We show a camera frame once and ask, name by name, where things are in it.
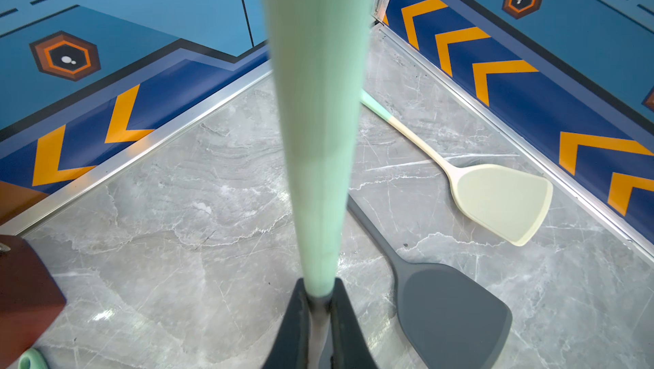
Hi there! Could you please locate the grey spoon mint handle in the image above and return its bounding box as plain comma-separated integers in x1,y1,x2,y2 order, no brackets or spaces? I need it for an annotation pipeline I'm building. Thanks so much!
264,0,374,368

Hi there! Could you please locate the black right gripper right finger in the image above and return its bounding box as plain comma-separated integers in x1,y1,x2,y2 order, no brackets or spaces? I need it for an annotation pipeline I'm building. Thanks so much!
330,278,378,369

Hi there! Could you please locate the dark red metronome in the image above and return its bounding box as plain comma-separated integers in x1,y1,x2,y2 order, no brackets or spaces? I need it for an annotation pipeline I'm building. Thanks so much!
1,235,66,367

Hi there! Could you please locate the grey ladle mint handle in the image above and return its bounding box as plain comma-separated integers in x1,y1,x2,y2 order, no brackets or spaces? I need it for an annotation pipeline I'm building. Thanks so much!
347,198,513,368

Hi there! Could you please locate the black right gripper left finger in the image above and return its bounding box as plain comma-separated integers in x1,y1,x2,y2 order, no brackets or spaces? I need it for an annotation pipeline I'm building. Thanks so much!
262,279,310,369

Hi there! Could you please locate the cream turner mint handle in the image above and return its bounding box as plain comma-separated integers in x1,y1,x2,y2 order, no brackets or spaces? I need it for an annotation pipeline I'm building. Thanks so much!
361,91,554,246

